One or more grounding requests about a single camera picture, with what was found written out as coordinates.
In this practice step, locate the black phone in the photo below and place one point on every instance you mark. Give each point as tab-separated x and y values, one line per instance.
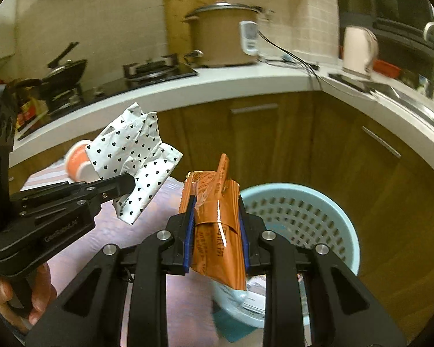
347	80

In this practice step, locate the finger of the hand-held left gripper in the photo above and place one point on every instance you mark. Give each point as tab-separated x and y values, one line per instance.
86	204
108	186

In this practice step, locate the steel sink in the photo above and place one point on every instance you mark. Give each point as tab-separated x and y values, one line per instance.
401	95

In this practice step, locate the black wok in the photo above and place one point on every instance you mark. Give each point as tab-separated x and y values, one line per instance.
65	74

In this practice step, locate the heart print paper bag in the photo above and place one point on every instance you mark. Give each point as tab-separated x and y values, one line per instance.
137	151

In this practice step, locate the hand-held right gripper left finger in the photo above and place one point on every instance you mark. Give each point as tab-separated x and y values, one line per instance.
189	231

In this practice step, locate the dark sauce bottle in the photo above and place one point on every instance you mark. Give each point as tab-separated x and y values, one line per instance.
29	110

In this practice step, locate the floral pink cloth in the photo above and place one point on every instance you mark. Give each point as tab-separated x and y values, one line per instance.
130	229

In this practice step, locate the light blue plastic basket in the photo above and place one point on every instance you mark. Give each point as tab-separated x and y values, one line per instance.
303	217

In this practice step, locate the white electric kettle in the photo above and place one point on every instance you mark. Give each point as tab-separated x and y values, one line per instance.
358	48

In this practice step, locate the orange snack wrapper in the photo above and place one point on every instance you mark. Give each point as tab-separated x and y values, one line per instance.
213	245

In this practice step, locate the dark window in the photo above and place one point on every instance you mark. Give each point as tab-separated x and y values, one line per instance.
383	0

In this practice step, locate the black gas stove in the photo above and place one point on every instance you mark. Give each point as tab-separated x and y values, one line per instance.
155	70

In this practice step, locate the teal plastic tray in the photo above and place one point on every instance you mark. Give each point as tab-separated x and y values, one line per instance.
231	327

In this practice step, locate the brown rice cooker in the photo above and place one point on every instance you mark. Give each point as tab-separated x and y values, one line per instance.
224	36

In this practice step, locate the person's left hand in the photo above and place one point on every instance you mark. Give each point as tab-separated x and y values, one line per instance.
43	292

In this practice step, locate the white power meter plug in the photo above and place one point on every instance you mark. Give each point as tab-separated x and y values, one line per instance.
249	38

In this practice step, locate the red box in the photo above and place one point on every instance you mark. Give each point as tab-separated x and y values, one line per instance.
387	68

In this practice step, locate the orange paper cup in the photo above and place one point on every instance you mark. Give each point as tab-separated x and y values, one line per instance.
76	162

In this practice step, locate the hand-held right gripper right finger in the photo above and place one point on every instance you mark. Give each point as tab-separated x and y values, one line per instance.
243	235

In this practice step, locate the wooden cutting board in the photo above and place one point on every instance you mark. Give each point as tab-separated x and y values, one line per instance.
177	25

